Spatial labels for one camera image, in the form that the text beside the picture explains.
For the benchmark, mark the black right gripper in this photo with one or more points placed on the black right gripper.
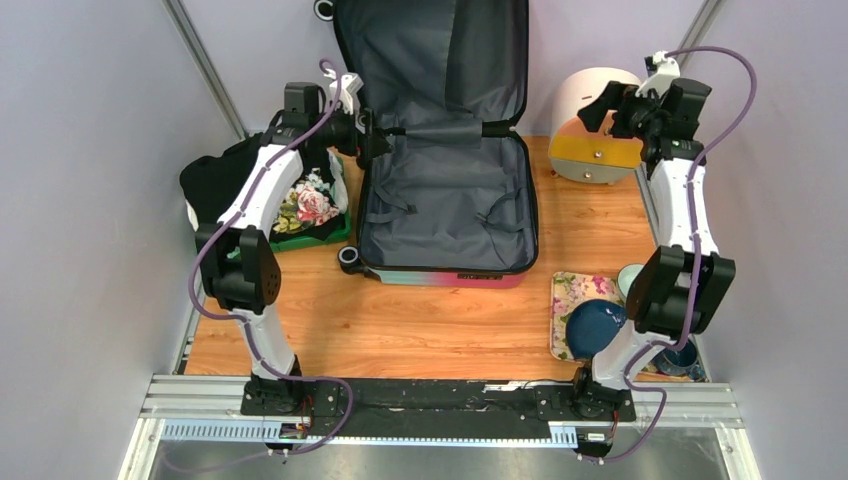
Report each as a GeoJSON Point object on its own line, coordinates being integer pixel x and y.
{"type": "Point", "coordinates": [620, 97]}

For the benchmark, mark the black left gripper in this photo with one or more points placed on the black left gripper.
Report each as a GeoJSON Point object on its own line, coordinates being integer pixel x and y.
{"type": "Point", "coordinates": [369, 142]}

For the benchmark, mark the round pastel drawer cabinet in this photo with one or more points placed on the round pastel drawer cabinet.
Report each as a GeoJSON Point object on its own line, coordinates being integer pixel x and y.
{"type": "Point", "coordinates": [577, 154]}

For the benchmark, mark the black floral print garment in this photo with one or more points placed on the black floral print garment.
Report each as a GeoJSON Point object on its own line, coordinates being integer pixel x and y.
{"type": "Point", "coordinates": [305, 205]}

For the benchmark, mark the green plastic tray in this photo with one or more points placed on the green plastic tray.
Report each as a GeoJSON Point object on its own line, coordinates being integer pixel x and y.
{"type": "Point", "coordinates": [318, 240]}

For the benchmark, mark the white cloth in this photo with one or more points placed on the white cloth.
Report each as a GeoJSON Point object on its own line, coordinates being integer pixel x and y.
{"type": "Point", "coordinates": [192, 217]}

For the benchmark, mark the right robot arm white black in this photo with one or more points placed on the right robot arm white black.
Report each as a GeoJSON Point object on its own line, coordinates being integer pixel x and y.
{"type": "Point", "coordinates": [679, 288]}

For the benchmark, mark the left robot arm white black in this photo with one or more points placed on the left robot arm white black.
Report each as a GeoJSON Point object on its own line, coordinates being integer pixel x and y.
{"type": "Point", "coordinates": [235, 262]}

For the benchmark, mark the light green saucer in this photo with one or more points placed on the light green saucer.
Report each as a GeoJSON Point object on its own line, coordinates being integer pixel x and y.
{"type": "Point", "coordinates": [626, 277]}

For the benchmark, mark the floral pattern tray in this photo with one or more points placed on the floral pattern tray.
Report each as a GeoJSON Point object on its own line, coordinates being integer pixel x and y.
{"type": "Point", "coordinates": [568, 290]}

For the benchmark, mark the dark blue plate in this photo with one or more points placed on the dark blue plate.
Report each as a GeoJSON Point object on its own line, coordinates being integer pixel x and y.
{"type": "Point", "coordinates": [592, 326]}

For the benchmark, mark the dark blue cup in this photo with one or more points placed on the dark blue cup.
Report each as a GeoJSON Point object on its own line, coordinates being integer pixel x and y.
{"type": "Point", "coordinates": [683, 363]}

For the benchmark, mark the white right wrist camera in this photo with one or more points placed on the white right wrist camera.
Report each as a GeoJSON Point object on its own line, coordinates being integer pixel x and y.
{"type": "Point", "coordinates": [662, 69]}

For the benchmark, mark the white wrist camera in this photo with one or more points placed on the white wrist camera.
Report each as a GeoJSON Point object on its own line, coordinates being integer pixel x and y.
{"type": "Point", "coordinates": [662, 69]}
{"type": "Point", "coordinates": [343, 90]}

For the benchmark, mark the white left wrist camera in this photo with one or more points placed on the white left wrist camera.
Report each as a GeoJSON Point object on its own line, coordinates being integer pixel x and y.
{"type": "Point", "coordinates": [343, 90]}

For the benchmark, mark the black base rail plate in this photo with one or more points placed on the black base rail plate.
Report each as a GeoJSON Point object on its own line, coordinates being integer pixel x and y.
{"type": "Point", "coordinates": [439, 409]}

